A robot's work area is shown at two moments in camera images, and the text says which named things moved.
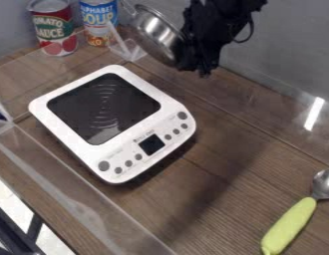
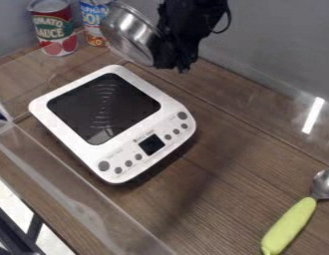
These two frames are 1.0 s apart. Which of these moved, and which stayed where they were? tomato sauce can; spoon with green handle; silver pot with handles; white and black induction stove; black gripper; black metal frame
Moved: silver pot with handles; black gripper
Stayed: black metal frame; tomato sauce can; spoon with green handle; white and black induction stove
